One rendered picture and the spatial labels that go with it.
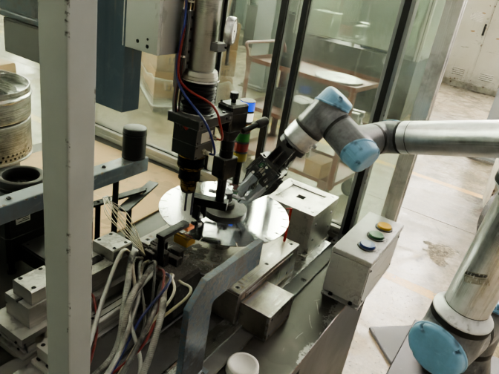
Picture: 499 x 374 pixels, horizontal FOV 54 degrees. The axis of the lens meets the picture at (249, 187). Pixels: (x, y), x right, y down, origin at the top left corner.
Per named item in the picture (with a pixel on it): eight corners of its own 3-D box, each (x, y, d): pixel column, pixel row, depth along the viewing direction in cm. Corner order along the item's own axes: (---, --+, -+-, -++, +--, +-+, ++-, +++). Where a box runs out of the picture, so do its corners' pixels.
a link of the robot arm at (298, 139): (299, 118, 118) (324, 142, 117) (286, 131, 119) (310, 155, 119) (292, 119, 111) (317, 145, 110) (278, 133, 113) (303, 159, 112)
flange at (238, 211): (248, 222, 121) (249, 214, 120) (203, 219, 119) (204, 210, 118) (243, 201, 131) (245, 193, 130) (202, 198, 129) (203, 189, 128)
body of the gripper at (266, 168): (243, 169, 115) (277, 133, 111) (255, 165, 123) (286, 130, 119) (265, 193, 115) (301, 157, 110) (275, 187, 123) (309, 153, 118)
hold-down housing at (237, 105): (223, 171, 117) (235, 88, 108) (237, 179, 114) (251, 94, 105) (206, 176, 113) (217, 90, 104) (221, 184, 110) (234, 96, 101)
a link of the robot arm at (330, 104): (347, 105, 105) (324, 79, 108) (312, 141, 109) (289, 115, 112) (360, 112, 111) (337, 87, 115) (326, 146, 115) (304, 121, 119)
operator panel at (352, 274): (357, 252, 156) (369, 211, 150) (390, 266, 151) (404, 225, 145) (320, 292, 134) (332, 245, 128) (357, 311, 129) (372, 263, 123)
